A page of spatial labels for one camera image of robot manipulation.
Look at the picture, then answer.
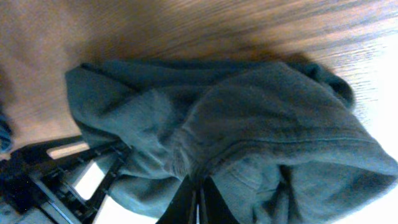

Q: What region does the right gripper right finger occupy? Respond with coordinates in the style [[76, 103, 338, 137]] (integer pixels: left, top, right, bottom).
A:
[[198, 177, 239, 224]]

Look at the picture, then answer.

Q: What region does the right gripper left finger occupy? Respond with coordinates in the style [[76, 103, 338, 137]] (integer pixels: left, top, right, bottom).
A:
[[156, 175, 197, 224]]

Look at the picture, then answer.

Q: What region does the dark green t-shirt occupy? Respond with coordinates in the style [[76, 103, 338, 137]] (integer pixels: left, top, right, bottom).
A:
[[65, 60, 397, 223]]

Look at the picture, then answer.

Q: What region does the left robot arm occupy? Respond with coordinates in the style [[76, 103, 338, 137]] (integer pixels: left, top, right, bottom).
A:
[[1, 136, 129, 223]]

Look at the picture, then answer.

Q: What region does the blue folded garment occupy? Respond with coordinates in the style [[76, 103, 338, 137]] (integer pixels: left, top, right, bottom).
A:
[[0, 113, 12, 153]]

